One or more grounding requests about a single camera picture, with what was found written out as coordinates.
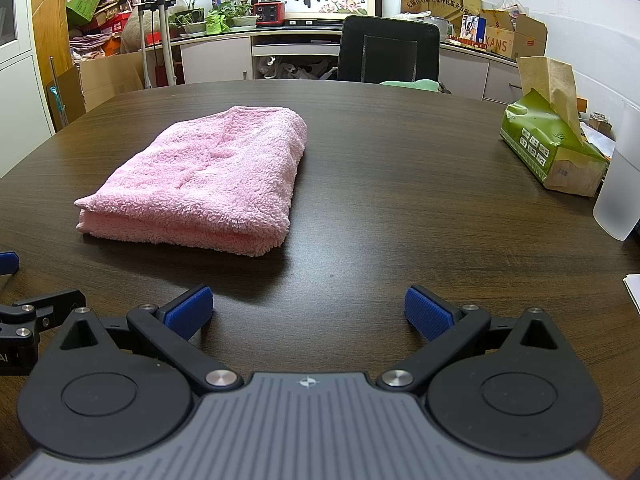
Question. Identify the green paper bag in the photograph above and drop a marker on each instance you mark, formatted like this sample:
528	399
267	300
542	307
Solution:
217	24

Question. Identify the white low cabinet counter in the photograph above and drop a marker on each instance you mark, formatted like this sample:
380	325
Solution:
215	57

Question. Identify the red boxes stack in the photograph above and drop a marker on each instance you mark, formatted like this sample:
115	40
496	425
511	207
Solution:
112	30

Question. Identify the wooden shelf unit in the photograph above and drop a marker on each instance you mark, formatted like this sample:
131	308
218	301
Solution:
47	25

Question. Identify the green cloth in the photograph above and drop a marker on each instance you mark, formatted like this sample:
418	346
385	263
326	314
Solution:
410	85

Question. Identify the pink cloth pile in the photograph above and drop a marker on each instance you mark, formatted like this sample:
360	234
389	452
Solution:
87	49

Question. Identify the white paper sheets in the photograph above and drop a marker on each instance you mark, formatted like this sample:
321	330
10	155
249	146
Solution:
632	290

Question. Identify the small potted plant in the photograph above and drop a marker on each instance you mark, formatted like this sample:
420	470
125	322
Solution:
242	19
187	25

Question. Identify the black office chair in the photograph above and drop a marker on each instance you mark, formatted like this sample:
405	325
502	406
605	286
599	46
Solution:
357	50

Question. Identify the white metal cabinet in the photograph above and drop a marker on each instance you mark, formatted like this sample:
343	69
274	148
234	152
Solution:
20	85

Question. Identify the large plain cardboard box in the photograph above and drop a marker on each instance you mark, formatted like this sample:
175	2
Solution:
112	80

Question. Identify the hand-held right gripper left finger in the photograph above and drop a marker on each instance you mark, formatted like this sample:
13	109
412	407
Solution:
190	310

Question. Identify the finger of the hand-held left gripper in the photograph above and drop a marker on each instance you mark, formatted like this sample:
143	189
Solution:
50	305
9	262

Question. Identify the frosted plastic cup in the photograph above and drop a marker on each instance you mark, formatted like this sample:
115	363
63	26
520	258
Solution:
620	195

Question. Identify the small picture box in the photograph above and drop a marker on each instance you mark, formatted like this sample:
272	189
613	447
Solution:
472	29

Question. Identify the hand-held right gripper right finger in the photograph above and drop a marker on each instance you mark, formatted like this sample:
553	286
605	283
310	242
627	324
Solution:
427	312

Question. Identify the pink towel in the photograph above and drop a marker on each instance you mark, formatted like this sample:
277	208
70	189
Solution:
200	175

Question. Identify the printed brown cardboard box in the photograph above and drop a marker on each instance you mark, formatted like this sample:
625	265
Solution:
520	40

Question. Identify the green tissue box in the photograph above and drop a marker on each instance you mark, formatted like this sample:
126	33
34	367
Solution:
542	150

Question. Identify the beige fabric bundle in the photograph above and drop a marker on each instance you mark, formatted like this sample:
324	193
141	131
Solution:
135	32

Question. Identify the white plastic bag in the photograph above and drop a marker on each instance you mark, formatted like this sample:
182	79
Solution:
512	5

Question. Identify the golden wooden plaque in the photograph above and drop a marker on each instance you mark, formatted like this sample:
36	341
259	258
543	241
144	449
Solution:
440	0

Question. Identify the clutter under counter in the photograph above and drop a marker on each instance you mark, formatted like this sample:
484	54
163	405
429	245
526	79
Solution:
295	69

